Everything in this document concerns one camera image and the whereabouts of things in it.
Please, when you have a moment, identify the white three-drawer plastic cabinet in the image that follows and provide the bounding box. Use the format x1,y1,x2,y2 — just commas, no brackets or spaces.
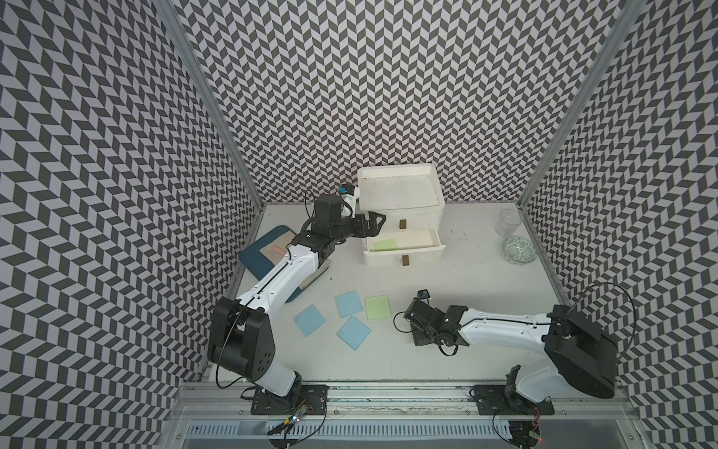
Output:
357,164,445,232

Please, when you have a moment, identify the dark blue tray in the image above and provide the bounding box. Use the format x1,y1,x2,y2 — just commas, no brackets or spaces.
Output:
239,226,295,284

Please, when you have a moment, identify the green sticky note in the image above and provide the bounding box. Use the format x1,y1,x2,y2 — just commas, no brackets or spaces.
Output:
373,239,398,252
365,295,392,321

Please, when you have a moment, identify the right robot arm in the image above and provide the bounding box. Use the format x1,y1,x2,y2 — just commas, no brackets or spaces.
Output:
403,290,618,406

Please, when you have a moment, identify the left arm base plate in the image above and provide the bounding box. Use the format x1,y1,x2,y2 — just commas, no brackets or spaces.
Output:
251,385,329,416

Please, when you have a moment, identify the white drawer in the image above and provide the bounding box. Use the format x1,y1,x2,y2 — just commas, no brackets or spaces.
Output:
362,229,446,268

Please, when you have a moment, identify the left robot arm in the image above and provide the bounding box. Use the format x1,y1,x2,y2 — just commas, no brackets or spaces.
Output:
208,192,386,400

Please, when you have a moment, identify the blue sticky note lower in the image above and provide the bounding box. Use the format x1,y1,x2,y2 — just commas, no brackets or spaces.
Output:
337,316,371,351

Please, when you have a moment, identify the clear drinking glass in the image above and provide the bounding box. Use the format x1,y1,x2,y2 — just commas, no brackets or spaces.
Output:
495,209,522,239

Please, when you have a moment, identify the aluminium front rail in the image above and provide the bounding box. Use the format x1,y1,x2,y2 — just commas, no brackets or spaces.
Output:
168,381,638,421

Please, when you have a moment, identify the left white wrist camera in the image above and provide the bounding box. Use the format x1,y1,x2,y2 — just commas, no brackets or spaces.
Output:
340,183,360,217

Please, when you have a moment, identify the blue sticky note far left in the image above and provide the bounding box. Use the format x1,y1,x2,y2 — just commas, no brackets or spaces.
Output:
294,305,326,337

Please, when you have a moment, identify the blue sticky note upper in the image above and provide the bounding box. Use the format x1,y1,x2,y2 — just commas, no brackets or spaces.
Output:
335,290,363,318

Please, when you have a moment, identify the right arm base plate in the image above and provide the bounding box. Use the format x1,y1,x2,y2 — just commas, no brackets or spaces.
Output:
469,385,555,416

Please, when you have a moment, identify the blue sticky note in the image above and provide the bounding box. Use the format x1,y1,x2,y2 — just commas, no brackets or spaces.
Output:
337,316,371,351
335,290,363,318
294,305,326,337

